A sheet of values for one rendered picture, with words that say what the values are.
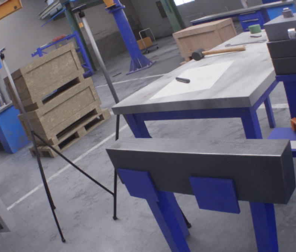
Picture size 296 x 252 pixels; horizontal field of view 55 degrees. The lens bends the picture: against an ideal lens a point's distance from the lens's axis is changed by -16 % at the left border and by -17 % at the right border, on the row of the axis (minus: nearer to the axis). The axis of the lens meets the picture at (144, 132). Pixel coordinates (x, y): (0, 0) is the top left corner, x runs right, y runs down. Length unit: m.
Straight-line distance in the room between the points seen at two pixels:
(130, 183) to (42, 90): 3.52
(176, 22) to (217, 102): 7.59
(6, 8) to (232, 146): 5.92
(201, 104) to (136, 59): 7.23
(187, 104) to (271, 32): 0.54
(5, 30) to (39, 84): 9.88
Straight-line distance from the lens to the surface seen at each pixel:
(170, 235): 1.17
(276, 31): 0.85
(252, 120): 1.16
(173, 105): 1.29
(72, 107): 4.69
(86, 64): 11.97
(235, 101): 1.10
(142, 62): 8.42
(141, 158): 0.96
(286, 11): 0.91
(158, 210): 1.10
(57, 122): 4.53
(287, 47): 0.84
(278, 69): 0.87
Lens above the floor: 1.21
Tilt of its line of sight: 19 degrees down
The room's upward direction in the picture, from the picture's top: 23 degrees counter-clockwise
